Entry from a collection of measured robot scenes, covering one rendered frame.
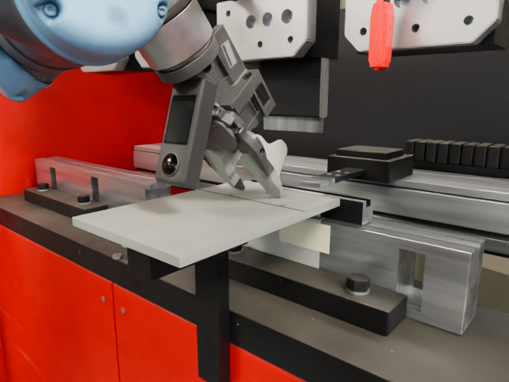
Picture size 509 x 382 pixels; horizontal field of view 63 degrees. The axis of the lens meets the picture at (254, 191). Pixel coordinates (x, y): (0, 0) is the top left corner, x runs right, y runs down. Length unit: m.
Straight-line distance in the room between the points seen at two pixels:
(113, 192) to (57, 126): 0.45
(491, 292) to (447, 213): 1.85
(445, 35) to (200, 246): 0.30
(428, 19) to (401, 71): 0.60
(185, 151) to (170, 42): 0.11
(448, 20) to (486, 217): 0.38
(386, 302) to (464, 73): 0.63
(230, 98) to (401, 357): 0.32
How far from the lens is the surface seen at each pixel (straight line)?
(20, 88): 0.37
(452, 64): 1.02
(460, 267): 0.49
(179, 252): 0.36
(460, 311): 0.51
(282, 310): 0.52
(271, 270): 0.56
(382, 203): 0.80
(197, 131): 0.43
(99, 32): 0.22
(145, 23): 0.23
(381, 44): 0.44
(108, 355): 0.83
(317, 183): 0.62
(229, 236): 0.39
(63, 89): 1.32
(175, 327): 0.63
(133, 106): 1.43
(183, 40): 0.42
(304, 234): 0.57
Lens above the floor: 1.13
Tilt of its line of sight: 13 degrees down
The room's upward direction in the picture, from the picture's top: straight up
